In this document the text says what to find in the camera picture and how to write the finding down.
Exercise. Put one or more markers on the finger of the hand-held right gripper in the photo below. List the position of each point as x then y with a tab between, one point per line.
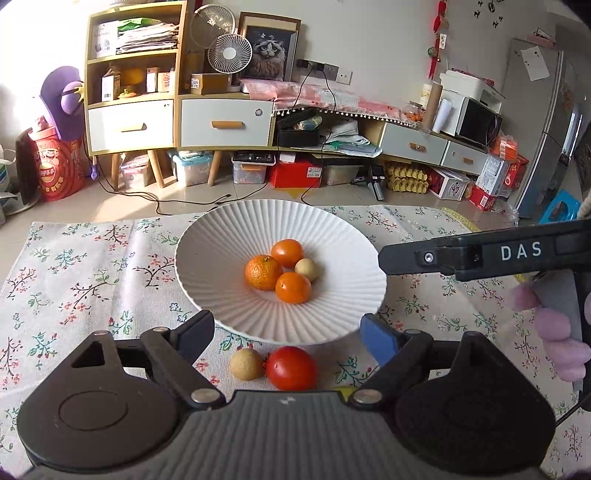
411	258

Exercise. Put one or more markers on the small mandarin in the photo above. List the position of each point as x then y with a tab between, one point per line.
262	273

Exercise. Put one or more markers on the pink tasselled cloth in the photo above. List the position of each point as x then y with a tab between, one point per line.
360	104

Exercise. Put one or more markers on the white appliance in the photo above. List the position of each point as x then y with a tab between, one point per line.
466	85

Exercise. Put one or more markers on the silver refrigerator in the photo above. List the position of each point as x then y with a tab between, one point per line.
535	138

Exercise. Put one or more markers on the cardboard tube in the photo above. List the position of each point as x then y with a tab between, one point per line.
431	106

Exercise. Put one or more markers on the red printed bucket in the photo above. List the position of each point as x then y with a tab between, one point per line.
57	168

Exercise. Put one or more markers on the yellow egg cartons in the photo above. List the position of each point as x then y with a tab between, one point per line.
408	180

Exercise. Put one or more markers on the grey desk fan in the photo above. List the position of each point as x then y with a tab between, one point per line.
210	23

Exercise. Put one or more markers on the red box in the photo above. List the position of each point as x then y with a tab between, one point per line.
295	175

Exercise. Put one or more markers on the white fluffy cloth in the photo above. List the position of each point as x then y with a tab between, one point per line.
585	205

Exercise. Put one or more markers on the white paper note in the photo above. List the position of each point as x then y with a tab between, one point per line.
534	62

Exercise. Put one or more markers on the brown cardboard box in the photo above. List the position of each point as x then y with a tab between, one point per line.
210	84

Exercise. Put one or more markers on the white carton box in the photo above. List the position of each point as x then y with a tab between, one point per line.
104	39

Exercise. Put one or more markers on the clear storage box pink contents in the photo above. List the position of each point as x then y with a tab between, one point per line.
135	173

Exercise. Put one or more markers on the wooden shelf cabinet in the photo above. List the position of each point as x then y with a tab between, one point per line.
182	69

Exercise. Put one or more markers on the small beige fruit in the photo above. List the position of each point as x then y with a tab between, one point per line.
308	268
246	364

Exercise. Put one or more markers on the stack of papers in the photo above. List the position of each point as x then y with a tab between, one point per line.
147	37

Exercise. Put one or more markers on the person's right hand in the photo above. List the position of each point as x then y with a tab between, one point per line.
556	325

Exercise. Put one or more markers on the low wooden cabinet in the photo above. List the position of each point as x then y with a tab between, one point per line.
376	131

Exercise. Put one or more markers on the black case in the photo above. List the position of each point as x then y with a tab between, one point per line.
298	138

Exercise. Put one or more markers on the purple plush toy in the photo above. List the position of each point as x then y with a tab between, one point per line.
60	99

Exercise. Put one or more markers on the orange tomato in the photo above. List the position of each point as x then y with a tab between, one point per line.
293	288
286	251

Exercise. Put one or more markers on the red hanging decoration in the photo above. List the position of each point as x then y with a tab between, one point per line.
437	41

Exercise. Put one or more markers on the white ribbed bowl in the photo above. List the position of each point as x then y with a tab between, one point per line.
221	258

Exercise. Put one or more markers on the clear storage box black lid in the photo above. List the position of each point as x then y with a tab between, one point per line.
251	170

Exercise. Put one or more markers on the black microwave oven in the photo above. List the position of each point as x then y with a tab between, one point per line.
478	122

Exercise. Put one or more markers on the clear storage box blue lid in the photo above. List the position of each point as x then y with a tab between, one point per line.
191	168

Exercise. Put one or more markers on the white box blue print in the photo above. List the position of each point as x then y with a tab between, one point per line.
450	184

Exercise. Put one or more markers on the red tomato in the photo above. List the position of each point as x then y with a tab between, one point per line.
292	368

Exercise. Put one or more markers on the red and white boxes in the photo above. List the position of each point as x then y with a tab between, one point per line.
501	175

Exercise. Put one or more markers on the floral tablecloth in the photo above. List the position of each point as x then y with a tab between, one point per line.
83	286

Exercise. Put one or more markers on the wall power outlets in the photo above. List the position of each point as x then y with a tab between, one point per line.
330	71

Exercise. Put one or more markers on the white desk fan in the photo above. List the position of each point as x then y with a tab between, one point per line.
229	53

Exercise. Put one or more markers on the milk carton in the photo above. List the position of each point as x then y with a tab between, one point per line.
111	85

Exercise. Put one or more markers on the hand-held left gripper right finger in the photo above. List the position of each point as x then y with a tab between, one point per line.
376	337

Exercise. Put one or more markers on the black handheld device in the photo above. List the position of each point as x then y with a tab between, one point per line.
376	180

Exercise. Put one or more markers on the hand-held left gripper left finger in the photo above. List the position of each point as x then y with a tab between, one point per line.
196	334

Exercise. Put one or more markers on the framed cat picture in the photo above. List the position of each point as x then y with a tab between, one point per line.
270	50

